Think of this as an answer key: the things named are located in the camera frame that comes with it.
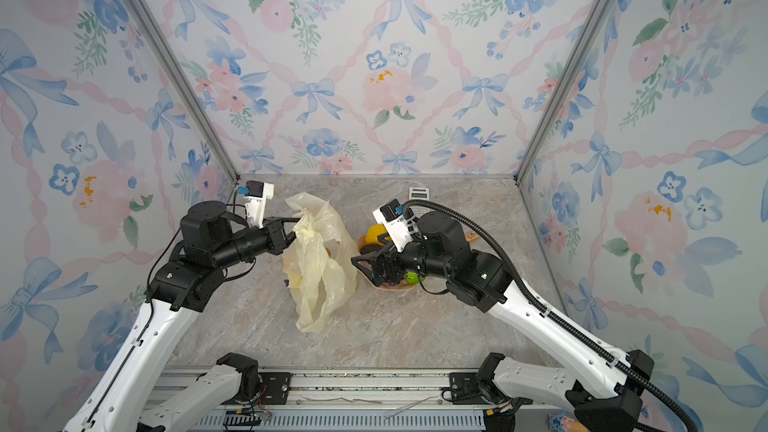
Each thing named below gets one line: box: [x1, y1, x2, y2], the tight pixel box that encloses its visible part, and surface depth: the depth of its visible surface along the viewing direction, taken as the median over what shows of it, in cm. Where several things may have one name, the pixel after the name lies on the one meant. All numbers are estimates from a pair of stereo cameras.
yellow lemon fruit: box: [366, 224, 387, 247], surface depth 94 cm
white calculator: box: [408, 187, 430, 201], surface depth 116 cm
